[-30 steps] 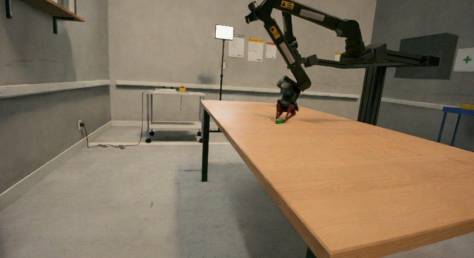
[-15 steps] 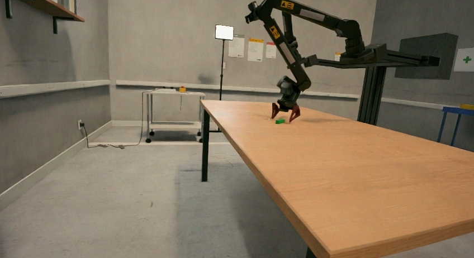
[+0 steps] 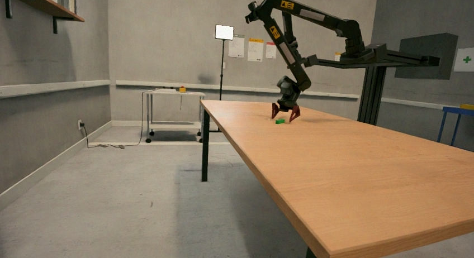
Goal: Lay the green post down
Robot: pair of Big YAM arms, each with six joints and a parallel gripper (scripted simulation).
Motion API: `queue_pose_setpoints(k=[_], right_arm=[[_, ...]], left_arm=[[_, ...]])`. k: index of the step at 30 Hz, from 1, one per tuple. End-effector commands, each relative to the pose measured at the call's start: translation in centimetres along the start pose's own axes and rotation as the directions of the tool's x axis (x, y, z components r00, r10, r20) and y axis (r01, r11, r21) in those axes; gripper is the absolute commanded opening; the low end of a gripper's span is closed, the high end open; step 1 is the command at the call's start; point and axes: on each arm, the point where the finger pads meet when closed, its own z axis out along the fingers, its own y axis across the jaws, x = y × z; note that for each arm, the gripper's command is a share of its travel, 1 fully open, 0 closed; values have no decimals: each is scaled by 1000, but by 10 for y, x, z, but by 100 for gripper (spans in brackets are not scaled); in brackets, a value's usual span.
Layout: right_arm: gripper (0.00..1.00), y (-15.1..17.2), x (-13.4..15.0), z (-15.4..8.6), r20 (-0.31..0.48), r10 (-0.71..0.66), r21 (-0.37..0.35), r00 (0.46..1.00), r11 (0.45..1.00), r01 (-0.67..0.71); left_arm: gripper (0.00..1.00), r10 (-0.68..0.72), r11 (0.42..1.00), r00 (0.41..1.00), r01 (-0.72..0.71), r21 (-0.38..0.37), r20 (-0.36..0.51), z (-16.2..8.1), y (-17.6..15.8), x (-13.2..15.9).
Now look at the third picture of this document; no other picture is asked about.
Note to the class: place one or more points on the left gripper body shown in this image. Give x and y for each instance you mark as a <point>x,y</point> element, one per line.
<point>285,106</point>

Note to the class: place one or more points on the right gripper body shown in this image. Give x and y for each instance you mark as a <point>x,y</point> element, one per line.
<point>251,19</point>

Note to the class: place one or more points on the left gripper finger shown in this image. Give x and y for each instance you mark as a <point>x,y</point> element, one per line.
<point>295,111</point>
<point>275,110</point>

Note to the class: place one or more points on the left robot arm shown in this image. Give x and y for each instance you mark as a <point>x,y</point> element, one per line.
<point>343,28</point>

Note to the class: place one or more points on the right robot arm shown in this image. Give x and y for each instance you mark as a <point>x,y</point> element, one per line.
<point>287,26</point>

